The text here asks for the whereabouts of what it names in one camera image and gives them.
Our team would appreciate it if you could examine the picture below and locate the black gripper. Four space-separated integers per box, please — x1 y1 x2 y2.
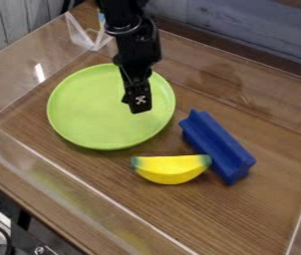
106 18 161 114

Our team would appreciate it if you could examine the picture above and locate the yellow toy banana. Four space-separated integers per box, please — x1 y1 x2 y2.
132 154 212 184

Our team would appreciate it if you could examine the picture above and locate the blue star-shaped block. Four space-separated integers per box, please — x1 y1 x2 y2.
178 109 257 185

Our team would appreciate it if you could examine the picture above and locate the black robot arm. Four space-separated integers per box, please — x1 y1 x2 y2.
95 0 161 114

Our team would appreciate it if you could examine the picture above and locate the green round plate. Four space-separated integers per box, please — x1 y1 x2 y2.
47 64 176 150

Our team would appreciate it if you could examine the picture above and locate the clear acrylic corner bracket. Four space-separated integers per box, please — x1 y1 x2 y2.
65 12 113 52

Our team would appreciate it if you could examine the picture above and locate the clear acrylic front wall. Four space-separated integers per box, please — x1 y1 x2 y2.
0 128 198 255

